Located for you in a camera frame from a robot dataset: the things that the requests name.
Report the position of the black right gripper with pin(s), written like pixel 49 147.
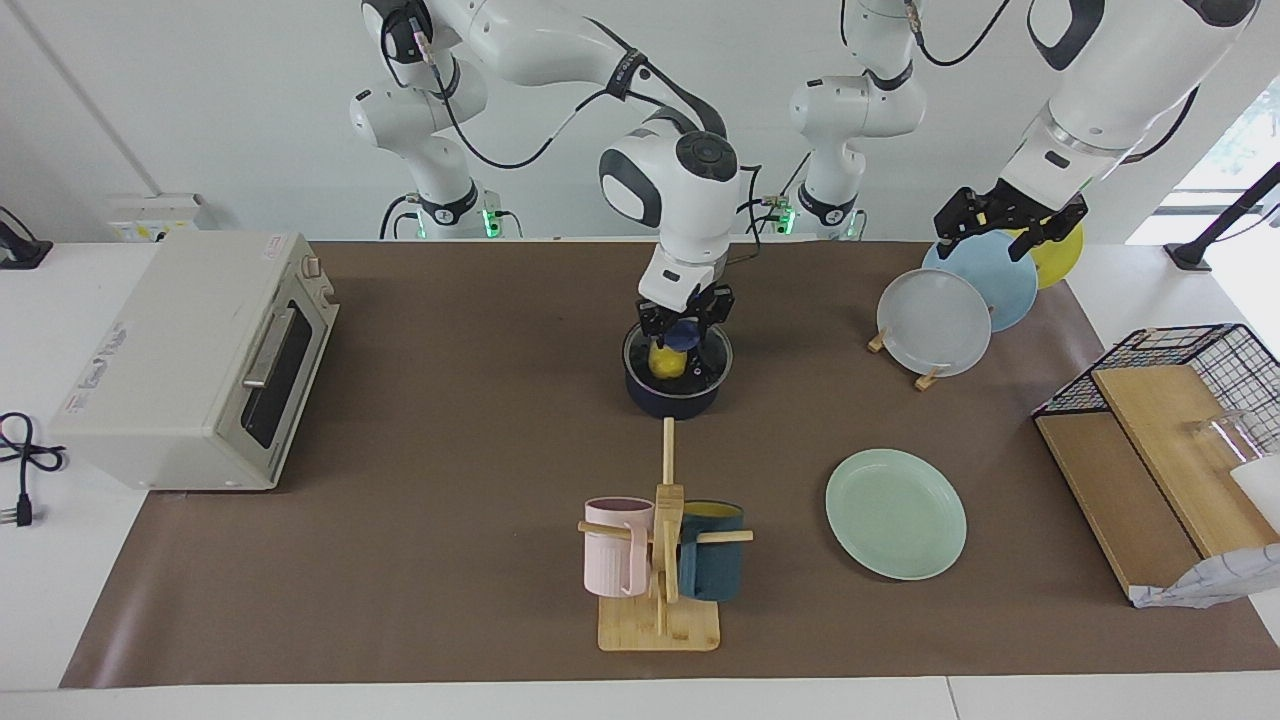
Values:
pixel 690 303

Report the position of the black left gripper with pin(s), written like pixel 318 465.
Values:
pixel 1015 207

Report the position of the yellow lemon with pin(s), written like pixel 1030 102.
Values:
pixel 665 362

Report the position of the glass lid with blue knob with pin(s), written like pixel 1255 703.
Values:
pixel 712 365

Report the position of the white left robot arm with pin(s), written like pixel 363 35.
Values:
pixel 1120 90

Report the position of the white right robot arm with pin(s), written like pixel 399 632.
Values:
pixel 680 190

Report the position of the yellow plate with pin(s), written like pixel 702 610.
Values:
pixel 1062 264

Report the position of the light blue plate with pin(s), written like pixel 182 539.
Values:
pixel 1005 295

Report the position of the grey plate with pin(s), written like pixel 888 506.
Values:
pixel 935 325

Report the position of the wooden plate rack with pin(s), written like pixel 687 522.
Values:
pixel 927 380

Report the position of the green plate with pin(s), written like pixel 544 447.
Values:
pixel 895 515

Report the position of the dark blue saucepan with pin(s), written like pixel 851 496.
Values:
pixel 675 405

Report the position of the dark teal mug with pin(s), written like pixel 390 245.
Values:
pixel 712 570

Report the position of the pink mug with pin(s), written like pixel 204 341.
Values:
pixel 610 560

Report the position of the bright window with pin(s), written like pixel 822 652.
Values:
pixel 1250 140

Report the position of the light wooden board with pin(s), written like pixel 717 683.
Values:
pixel 1170 450

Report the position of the dark wooden board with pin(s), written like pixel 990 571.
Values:
pixel 1110 500

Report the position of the clear glass cup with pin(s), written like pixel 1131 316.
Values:
pixel 1225 435

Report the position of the wooden mug tree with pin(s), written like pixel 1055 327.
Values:
pixel 660 625

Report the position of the brown table mat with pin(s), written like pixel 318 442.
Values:
pixel 480 560

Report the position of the white plastic container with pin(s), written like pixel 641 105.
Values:
pixel 1262 495

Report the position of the white patterned cloth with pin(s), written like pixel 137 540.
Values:
pixel 1220 580

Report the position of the beige toaster oven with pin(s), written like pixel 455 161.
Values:
pixel 160 370

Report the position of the white socket box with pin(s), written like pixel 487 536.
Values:
pixel 150 215

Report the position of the black table clamp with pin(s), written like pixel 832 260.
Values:
pixel 25 255

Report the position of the black camera stand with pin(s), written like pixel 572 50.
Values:
pixel 1190 255

